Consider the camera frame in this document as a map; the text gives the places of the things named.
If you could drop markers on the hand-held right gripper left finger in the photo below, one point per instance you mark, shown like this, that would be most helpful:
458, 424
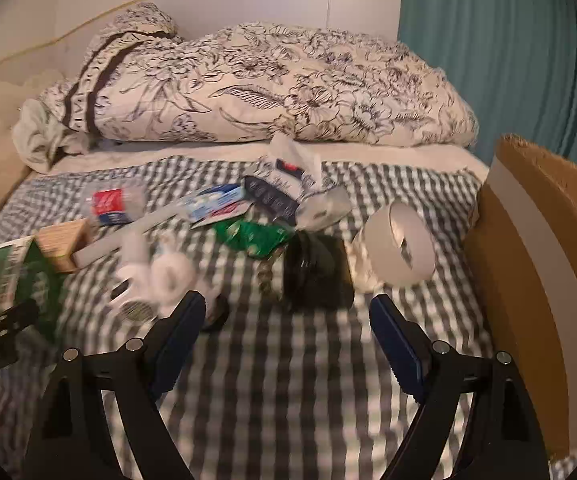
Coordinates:
184, 332

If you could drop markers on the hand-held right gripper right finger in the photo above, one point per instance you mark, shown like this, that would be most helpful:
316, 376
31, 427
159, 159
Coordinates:
397, 342

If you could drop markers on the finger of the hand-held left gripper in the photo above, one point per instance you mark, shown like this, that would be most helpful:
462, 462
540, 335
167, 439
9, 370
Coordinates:
11, 317

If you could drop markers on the green box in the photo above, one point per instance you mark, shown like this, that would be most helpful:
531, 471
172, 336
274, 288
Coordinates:
23, 280

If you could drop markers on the white tape roll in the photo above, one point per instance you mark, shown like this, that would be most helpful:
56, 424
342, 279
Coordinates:
418, 260

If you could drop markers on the green snack packet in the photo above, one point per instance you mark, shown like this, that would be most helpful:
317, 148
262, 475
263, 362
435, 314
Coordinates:
253, 237

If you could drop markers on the cardboard box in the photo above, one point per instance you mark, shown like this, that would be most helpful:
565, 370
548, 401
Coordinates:
513, 260

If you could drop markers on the dark blue blister pack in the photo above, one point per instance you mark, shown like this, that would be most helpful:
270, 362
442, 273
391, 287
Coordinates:
268, 197

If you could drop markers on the clear plastic floss pick container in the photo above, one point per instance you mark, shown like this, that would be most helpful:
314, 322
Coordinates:
288, 167

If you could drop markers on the small round tin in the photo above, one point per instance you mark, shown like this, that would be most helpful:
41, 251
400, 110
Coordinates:
138, 308

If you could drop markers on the crumpled beige paper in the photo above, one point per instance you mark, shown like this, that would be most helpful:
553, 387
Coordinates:
363, 270

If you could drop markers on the wooden block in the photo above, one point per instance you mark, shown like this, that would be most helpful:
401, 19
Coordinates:
58, 247

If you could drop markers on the small white bottle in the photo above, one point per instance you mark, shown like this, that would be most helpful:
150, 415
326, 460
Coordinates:
133, 255

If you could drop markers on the black jar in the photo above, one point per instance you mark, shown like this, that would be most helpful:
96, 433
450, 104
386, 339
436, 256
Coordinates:
318, 270

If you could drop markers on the grey checked blanket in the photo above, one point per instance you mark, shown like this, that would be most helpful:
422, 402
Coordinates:
293, 385

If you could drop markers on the toothpaste box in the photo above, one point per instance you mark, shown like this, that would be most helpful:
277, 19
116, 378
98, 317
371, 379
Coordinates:
213, 202

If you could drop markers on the plastic bottle with red label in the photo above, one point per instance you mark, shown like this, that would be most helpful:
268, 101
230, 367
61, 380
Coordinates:
111, 207

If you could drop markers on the crumpled clear plastic wrap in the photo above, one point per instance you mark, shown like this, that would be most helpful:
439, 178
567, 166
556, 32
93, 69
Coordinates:
323, 210

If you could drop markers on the white bed sheet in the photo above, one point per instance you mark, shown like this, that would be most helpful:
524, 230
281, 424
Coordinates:
168, 152

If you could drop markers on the crumpled white cloth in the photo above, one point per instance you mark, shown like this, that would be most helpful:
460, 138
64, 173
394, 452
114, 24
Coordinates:
38, 135

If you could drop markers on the patterned white pillow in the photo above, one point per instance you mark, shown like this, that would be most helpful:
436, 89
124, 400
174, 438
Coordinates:
268, 85

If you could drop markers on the teal curtain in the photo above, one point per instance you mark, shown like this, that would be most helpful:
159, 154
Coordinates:
493, 60

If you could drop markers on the white headboard with gold trim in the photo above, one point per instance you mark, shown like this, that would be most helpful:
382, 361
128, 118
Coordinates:
218, 0

